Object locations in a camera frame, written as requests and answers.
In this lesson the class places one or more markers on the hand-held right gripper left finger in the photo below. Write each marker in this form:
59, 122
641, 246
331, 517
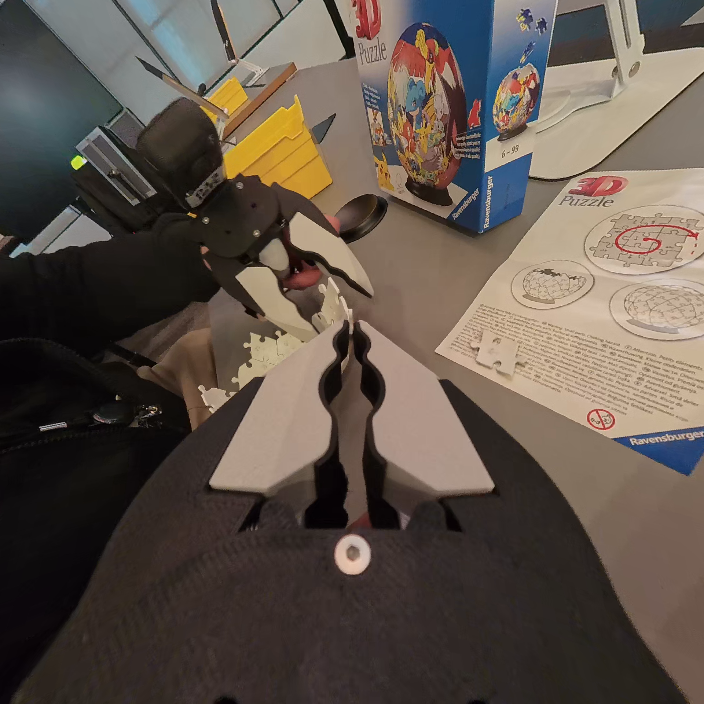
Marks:
269, 440

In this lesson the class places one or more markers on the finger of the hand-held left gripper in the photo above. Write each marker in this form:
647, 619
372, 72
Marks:
269, 297
324, 247

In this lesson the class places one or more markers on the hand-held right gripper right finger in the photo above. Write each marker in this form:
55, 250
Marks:
434, 440

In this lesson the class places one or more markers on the partly built puzzle ball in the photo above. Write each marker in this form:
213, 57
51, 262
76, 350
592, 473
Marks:
269, 352

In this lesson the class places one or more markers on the person's left forearm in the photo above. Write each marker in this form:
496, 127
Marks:
82, 275

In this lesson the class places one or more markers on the white puzzle piece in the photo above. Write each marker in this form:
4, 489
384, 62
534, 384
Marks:
498, 352

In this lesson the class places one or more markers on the blue puzzle box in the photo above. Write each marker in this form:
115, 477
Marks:
440, 110

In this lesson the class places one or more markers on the yellow plastic crate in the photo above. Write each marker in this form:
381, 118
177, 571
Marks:
228, 96
280, 154

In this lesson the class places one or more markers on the person's beige trousers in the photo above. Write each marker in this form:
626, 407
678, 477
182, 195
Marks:
181, 374

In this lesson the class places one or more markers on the white instruction leaflet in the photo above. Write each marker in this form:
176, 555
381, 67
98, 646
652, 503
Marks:
605, 357

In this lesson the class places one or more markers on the large dark screen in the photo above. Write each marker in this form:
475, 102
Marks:
44, 110

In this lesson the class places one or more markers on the white stand base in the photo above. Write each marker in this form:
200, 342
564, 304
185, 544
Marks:
577, 110

